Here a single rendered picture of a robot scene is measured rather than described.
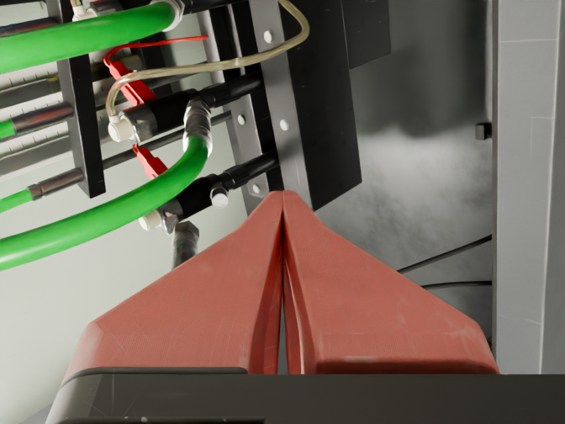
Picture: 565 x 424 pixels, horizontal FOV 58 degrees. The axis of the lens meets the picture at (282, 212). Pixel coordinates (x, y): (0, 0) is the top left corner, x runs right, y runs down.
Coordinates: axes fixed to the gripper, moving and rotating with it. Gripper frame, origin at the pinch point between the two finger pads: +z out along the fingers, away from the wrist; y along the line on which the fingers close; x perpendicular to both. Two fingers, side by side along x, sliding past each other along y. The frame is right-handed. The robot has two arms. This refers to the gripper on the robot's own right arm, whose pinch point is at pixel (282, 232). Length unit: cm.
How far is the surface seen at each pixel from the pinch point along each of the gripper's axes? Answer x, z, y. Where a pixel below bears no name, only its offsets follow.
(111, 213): 6.4, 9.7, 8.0
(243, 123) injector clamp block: 15.5, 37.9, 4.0
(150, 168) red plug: 16.1, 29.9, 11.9
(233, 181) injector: 18.1, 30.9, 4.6
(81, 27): -1.2, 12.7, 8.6
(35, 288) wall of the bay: 39, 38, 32
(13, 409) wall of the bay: 53, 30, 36
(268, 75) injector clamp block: 9.5, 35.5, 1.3
